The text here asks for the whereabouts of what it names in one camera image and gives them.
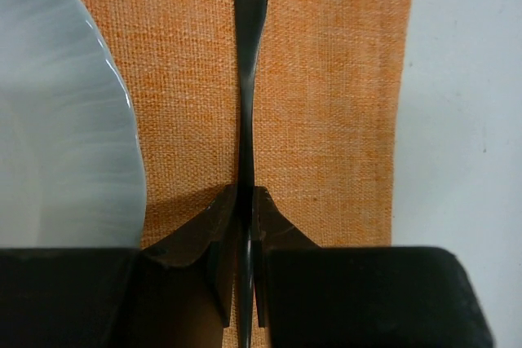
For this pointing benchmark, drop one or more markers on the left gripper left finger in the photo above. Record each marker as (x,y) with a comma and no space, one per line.
(175,293)

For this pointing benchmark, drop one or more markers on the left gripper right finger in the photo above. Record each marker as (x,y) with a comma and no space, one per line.
(384,296)

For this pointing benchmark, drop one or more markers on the clear plastic plate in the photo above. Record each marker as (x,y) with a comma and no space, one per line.
(72,172)

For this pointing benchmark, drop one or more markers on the orange cloth napkin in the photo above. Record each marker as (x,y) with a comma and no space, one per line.
(325,104)

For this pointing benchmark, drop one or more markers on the black plastic knife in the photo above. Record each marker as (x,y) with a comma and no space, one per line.
(250,16)

